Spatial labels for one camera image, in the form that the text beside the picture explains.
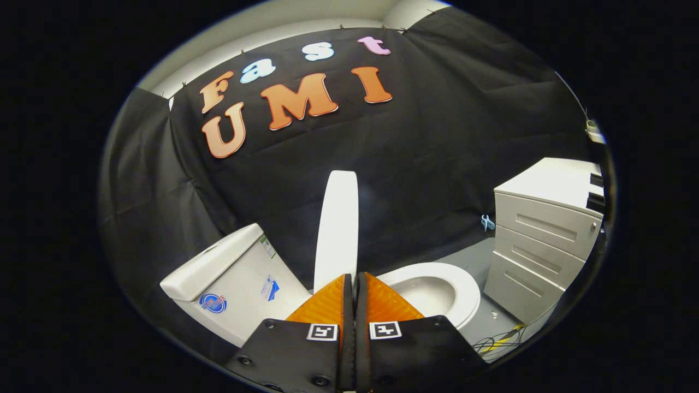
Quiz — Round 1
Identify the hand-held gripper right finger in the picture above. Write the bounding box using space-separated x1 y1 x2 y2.
355 271 490 393

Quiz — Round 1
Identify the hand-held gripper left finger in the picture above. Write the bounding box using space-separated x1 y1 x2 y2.
224 273 356 393

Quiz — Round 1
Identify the white toilet bowl with seat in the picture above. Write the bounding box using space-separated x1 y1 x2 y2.
376 261 482 331

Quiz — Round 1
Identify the white drawer cabinet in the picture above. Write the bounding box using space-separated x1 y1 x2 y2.
483 157 606 326

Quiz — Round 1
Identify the black backdrop cloth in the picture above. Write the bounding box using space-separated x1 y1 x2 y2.
98 8 597 353

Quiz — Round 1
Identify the bundle of black cables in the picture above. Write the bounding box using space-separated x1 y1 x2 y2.
472 323 528 362

